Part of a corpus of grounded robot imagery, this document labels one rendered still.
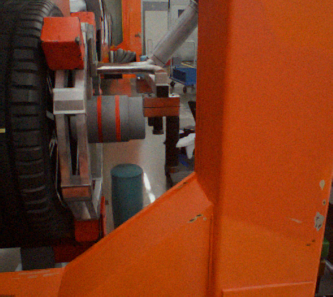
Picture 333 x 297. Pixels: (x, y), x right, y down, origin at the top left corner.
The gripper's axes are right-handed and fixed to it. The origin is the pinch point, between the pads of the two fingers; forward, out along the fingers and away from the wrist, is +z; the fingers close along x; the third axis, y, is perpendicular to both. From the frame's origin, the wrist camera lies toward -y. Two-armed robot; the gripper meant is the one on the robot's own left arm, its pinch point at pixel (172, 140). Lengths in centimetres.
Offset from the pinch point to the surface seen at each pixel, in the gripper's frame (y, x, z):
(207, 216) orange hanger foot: -1.8, -27.4, 28.9
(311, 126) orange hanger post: -15.0, -37.8, 21.5
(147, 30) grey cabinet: -40, 759, -879
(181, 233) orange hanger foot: 0.7, -24.7, 31.6
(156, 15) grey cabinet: -92, 739, -902
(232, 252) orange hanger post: 2.9, -31.1, 28.2
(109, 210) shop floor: 83, 96, -63
